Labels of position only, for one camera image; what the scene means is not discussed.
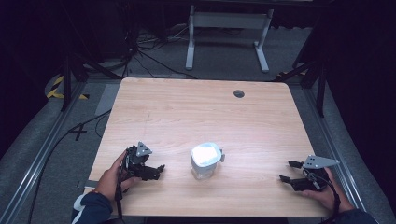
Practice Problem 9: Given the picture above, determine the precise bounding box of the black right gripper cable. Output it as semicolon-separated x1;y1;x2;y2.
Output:
306;170;342;224

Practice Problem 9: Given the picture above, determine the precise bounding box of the black floor cable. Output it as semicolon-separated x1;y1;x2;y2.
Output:
27;108;112;224

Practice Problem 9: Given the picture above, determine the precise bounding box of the bundle of black floor cables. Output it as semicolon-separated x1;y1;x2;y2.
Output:
122;24;199;80

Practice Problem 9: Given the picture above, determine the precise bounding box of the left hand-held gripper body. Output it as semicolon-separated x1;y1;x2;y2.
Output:
125;141;161;182

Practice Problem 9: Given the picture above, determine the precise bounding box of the black tripod stand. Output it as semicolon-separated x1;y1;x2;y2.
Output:
273;57;329;119
60;50;123;112

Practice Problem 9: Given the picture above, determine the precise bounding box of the black cross tape mark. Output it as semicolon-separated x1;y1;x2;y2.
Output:
67;122;89;142

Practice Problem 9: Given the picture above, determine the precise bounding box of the white metal desk frame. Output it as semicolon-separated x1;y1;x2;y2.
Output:
185;4;275;74

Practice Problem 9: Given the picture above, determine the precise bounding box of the yellow black floor tape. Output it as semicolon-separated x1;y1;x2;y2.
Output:
46;75;91;101

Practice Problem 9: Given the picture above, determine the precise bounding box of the person's right hand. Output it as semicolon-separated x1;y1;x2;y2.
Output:
301;167;355;214

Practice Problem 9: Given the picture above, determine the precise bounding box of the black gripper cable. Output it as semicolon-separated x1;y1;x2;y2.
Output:
306;170;342;224
113;148;130;224

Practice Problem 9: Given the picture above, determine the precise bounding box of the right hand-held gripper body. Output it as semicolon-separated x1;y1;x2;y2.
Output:
291;154;341;192

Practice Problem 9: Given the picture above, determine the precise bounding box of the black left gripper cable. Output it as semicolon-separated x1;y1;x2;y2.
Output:
113;148;130;224

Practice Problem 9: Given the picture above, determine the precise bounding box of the clear jar with white lid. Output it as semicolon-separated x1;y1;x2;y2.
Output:
190;141;226;181

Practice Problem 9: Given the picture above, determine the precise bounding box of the person's left hand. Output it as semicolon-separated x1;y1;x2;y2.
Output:
93;150;143;202

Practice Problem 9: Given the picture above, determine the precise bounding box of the aluminium floor rail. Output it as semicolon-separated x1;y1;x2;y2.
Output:
0;81;88;224
302;87;368;213

